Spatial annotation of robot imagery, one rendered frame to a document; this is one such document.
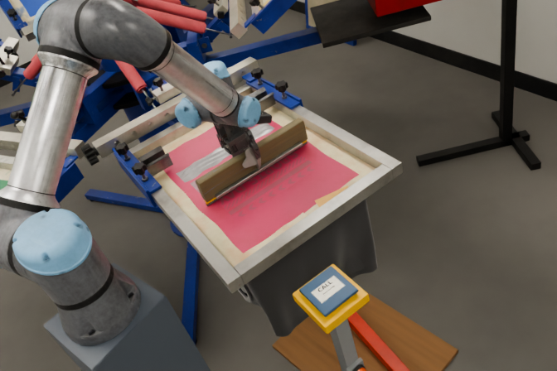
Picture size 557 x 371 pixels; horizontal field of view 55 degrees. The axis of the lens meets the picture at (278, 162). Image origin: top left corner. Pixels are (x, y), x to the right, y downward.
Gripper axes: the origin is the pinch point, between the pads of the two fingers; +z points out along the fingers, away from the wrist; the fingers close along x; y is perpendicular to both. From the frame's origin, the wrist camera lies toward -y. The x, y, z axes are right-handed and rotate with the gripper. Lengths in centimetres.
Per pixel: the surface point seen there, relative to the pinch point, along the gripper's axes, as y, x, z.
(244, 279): 26.3, 33.2, 2.3
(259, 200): 7.1, 10.4, 4.6
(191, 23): -27, -86, -13
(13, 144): 58, -85, -4
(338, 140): -24.2, 10.1, 2.9
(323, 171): -13.5, 15.0, 5.2
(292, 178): -5.2, 10.1, 5.0
